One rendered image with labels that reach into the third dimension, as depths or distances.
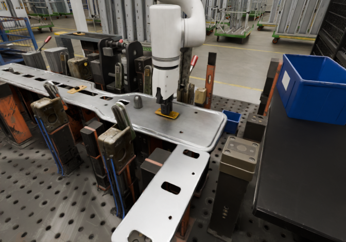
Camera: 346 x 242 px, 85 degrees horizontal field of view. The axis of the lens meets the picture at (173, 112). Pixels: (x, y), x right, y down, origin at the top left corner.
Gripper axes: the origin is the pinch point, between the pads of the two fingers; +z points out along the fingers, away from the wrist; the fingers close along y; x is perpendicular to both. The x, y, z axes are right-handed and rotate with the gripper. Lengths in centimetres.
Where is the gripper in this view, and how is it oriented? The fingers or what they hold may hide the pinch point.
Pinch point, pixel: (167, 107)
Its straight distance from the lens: 67.2
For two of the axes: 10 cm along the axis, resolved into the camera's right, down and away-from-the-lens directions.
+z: 0.0, 8.5, 5.3
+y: -4.5, 4.7, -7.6
